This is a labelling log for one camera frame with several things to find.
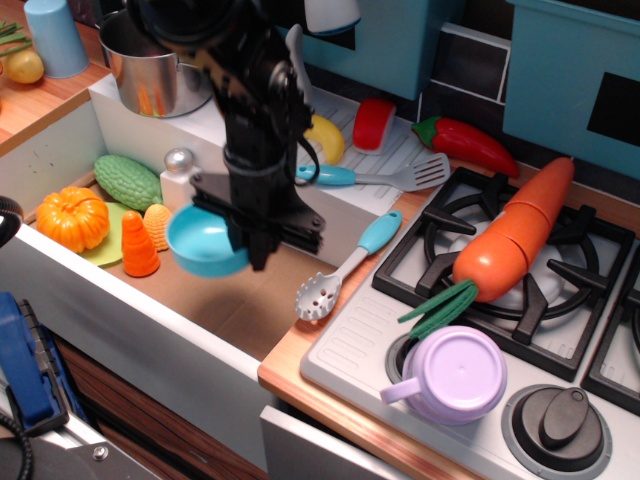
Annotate silver metal pot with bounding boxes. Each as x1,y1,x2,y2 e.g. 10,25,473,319
99,10,212,118

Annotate light green plate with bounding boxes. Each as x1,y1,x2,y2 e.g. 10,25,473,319
80,202,129,267

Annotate light blue plastic cup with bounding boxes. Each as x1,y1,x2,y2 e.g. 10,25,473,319
24,0,90,79

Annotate yellow toy banana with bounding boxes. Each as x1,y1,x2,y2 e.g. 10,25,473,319
304,114,346,165

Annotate small orange toy carrot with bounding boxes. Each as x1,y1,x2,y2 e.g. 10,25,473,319
121,211,160,278

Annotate lilac plastic cup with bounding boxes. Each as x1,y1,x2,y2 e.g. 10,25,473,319
380,326,507,425

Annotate grey slotted spoon blue handle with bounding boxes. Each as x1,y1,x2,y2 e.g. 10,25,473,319
295,210,403,321

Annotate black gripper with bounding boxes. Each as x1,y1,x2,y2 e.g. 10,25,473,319
191,171,325,271

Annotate green toy bitter gourd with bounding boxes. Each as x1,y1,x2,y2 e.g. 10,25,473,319
93,155,163,212

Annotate black stove knob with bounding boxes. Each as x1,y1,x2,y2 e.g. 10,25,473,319
502,385,612,479

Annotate grey spatula blue handle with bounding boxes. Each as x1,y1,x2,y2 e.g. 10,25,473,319
296,154,451,192

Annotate red toy chili pepper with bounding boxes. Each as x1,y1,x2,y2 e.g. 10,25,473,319
411,116,520,178

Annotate teal cabinet box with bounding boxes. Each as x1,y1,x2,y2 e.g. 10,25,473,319
503,1,639,178
269,0,468,102

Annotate teal cabinet box right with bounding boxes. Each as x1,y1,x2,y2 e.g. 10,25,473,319
503,1,639,178

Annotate green toy leaves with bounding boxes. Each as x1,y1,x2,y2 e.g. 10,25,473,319
0,20,33,57

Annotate blue clamp block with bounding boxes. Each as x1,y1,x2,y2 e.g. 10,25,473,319
1,292,69,437

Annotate yellow toy corn piece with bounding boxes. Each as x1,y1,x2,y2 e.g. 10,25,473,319
143,204,172,252

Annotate white blue-rimmed cup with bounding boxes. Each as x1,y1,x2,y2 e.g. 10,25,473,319
304,0,361,35

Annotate grey toy faucet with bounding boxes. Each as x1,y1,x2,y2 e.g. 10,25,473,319
285,24,313,105

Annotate teal cabinet box left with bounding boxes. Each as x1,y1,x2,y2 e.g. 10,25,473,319
269,0,468,102

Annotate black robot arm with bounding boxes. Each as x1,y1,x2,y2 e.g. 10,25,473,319
126,1,325,271

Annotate large orange toy carrot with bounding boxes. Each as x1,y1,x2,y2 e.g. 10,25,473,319
398,157,575,340

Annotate white salt shaker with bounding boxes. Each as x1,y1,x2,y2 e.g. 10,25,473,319
160,148,201,212

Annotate yellow toy potato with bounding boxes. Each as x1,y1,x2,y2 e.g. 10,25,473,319
3,50,45,84

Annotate blue plastic bowl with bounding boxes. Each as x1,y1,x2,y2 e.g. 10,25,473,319
166,205,249,278

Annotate black stove grate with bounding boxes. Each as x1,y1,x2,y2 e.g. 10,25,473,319
373,168,634,381
582,248,639,416

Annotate orange toy pumpkin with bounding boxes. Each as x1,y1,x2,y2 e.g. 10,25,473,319
36,186,111,253

